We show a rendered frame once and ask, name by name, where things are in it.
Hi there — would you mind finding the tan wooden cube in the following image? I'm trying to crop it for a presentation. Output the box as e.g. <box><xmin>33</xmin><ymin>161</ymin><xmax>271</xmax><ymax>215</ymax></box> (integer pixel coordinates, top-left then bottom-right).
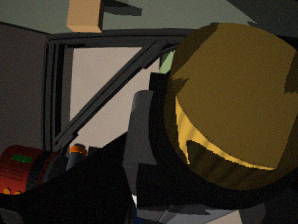
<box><xmin>66</xmin><ymin>0</ymin><xmax>105</xmax><ymax>33</ymax></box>

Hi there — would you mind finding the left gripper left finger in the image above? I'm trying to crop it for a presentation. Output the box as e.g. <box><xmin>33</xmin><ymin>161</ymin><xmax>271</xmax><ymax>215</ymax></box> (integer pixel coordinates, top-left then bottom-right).
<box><xmin>0</xmin><ymin>131</ymin><xmax>132</xmax><ymax>224</ymax></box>

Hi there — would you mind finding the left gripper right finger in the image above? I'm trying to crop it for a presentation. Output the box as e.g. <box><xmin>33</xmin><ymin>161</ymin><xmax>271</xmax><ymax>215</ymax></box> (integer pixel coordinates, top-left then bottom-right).
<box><xmin>238</xmin><ymin>177</ymin><xmax>298</xmax><ymax>224</ymax></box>

